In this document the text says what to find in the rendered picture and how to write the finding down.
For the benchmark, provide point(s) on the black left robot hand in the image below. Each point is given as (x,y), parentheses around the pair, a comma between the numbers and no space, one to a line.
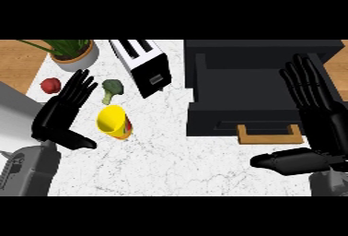
(57,113)

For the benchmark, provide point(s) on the potted green plant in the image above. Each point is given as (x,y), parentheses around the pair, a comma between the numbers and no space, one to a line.
(73,53)

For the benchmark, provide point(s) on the green broccoli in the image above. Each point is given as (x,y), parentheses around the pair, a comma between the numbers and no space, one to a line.
(111,90)

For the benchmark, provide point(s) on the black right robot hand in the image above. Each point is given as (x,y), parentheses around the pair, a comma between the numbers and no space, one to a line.
(324,123)

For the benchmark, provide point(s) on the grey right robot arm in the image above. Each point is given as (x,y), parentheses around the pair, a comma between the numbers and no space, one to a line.
(330,182)

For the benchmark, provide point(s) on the red apple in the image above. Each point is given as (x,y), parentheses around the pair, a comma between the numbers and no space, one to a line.
(51,85)

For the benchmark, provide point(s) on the white and black toaster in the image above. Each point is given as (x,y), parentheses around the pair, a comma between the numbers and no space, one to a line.
(144,66)

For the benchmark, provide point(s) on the yellow cup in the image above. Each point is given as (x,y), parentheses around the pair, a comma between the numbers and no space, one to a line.
(113,122)

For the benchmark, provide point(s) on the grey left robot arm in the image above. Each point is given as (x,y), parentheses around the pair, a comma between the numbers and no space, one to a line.
(27,172)

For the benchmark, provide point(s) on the dark grey drawer front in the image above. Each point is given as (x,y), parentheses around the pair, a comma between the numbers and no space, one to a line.
(218,121)

